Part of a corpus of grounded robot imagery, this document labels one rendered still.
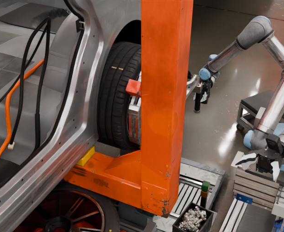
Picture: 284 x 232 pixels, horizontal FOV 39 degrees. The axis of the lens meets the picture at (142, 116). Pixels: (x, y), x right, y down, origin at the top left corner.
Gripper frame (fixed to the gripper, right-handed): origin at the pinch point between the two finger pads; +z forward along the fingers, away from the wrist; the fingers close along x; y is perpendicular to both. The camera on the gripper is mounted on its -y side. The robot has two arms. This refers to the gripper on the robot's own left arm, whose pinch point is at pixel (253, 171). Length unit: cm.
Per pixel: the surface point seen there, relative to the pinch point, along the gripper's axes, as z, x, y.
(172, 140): -12, 47, 12
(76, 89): -1, 99, -5
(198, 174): -91, 93, 104
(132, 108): -28, 88, 15
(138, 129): -28, 87, 28
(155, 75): -9, 51, -21
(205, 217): -24, 38, 64
